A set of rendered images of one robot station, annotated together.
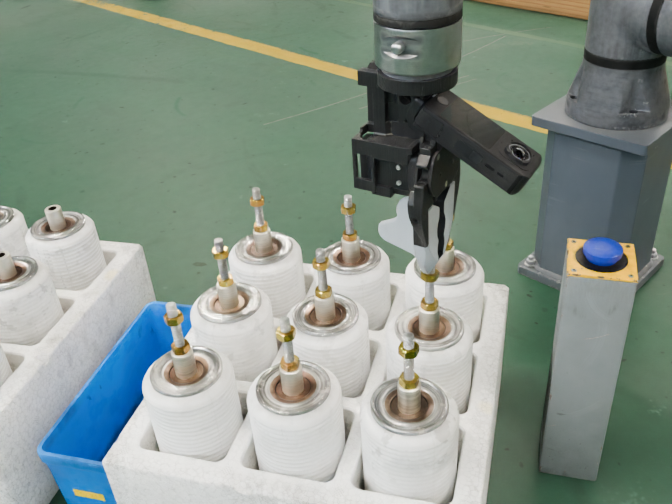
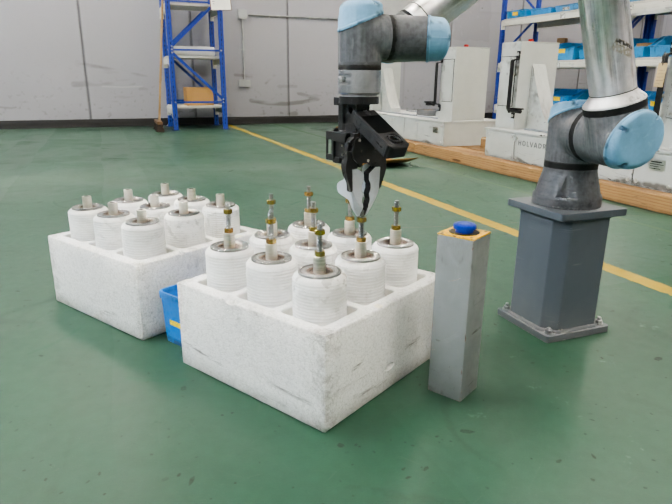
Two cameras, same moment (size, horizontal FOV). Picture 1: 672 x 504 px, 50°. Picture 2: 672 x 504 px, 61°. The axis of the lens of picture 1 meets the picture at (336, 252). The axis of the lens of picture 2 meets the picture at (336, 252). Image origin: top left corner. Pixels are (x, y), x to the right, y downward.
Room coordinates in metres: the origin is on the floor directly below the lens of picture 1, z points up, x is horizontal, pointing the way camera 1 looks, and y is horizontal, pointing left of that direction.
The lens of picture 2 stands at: (-0.37, -0.42, 0.57)
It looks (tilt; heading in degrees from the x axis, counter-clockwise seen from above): 17 degrees down; 21
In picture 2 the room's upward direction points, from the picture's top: straight up
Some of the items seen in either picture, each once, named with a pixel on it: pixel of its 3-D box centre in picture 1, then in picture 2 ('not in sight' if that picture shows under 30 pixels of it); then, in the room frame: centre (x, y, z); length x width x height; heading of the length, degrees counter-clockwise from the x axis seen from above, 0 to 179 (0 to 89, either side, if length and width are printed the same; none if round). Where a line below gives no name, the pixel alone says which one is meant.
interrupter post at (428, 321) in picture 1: (429, 318); (360, 249); (0.60, -0.10, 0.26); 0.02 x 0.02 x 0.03
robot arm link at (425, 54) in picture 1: (416, 45); (357, 84); (0.61, -0.08, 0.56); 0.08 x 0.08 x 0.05
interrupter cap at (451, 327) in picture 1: (429, 328); (360, 256); (0.60, -0.10, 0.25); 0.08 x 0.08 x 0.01
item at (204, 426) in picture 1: (200, 431); (231, 289); (0.56, 0.17, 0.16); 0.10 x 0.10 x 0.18
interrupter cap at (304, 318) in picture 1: (325, 315); (313, 244); (0.64, 0.02, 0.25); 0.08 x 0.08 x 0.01
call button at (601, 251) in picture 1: (602, 253); (464, 228); (0.62, -0.28, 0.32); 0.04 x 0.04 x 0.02
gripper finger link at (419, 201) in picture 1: (423, 202); (353, 167); (0.58, -0.09, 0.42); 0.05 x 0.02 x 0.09; 148
